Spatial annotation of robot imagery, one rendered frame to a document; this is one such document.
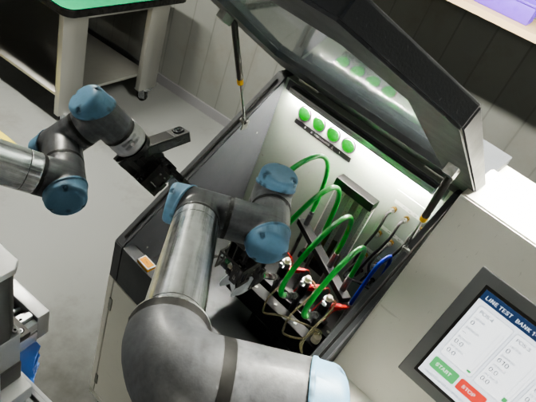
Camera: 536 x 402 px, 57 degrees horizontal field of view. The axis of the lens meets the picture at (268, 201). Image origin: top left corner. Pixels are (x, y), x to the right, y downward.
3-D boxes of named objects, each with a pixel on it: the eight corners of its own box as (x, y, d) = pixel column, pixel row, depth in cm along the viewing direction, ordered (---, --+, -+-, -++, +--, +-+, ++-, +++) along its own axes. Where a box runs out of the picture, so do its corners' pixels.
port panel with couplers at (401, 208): (348, 264, 161) (392, 191, 142) (354, 260, 163) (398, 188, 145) (380, 291, 156) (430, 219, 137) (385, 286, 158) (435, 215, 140)
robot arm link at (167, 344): (72, 459, 46) (163, 218, 91) (188, 481, 48) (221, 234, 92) (94, 368, 42) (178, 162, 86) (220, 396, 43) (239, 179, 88)
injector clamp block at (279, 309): (219, 300, 162) (232, 269, 153) (241, 287, 169) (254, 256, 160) (296, 376, 149) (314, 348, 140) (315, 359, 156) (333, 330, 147)
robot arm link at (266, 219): (218, 255, 84) (226, 214, 93) (281, 272, 86) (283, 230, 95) (230, 222, 80) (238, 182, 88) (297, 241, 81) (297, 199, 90)
